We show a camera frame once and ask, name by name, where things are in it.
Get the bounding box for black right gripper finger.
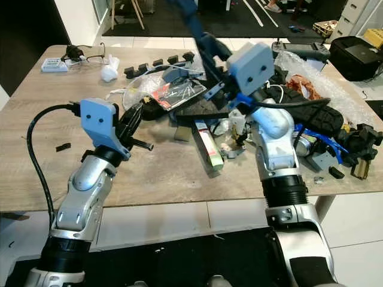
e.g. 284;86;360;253
199;33;240;68
205;75;234;101

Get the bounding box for black toothed rubber track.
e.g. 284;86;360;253
275;84;348;135

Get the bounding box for black flat rubber pad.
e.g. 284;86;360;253
175;93;240;119

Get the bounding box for clear bag with red packet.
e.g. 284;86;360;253
135;69;207;111

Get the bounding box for small grey metal block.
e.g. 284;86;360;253
174;126;189;141

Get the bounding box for white crumpled tissue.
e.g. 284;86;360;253
101;54;120;83

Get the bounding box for green red white carton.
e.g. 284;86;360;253
193;120;225;169

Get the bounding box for orange brown mesh wad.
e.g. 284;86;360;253
286;75;315;99

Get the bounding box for thin framed glasses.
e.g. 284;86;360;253
84;45;106;63

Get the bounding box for person foot in sandal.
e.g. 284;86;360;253
263;0;283;13

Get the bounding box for small black device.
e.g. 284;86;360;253
66;46;86;60

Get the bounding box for clear bubble wrap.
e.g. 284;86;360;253
272;51;366;120

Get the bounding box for white power strip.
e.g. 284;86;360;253
41;57;69;73

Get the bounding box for wooden legged chair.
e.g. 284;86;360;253
111;0;147;30

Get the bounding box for small wooden pallet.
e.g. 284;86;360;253
311;20;339;38

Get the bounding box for grey motor with blue tape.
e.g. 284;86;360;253
296;129;345;174

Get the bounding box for light wooden table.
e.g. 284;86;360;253
0;45;383;223

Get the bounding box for black floor rug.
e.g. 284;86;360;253
3;227;276;287

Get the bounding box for black carry case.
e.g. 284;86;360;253
329;36;383;81

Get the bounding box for black plastic gadget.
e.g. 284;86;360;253
338;123;378;180

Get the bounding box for white drawer cabinet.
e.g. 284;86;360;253
338;0;383;36

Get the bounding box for yellow box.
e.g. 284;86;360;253
362;29;383;45

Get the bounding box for grey right robot foot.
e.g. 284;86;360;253
206;275;229;287

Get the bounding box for light blue right wrist camera mount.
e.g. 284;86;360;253
227;42;276;96

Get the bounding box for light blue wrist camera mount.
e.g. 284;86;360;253
227;42;276;96
81;97;131;160

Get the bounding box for light blue left wrist camera mount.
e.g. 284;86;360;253
81;97;131;160

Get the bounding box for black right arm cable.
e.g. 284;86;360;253
245;96;330;112

